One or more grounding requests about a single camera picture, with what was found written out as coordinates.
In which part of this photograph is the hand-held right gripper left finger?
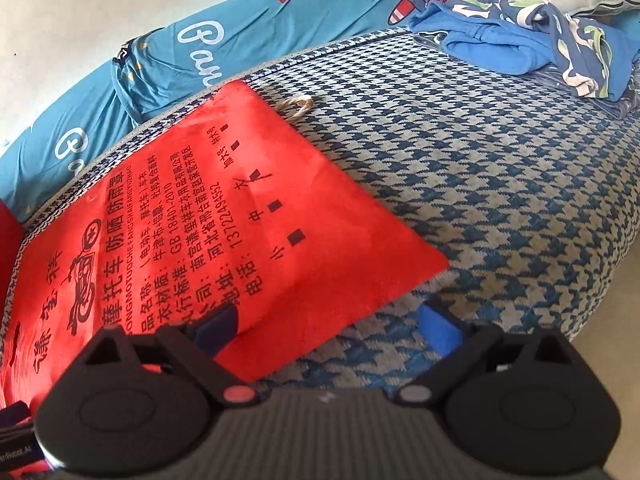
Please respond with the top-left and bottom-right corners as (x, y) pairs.
(72, 304), (258, 407)

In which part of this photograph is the blue camouflage print garment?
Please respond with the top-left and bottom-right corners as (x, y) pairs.
(445, 0), (640, 100)

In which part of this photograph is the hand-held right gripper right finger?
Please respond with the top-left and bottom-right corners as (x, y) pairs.
(397, 302), (571, 407)

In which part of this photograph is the long blue pillow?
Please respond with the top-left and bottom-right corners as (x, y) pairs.
(0, 0), (431, 223)

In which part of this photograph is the red nonwoven shopping bag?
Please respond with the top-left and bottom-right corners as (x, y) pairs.
(0, 80), (451, 480)

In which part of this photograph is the white cord loop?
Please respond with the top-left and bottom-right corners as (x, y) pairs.
(282, 96), (316, 121)

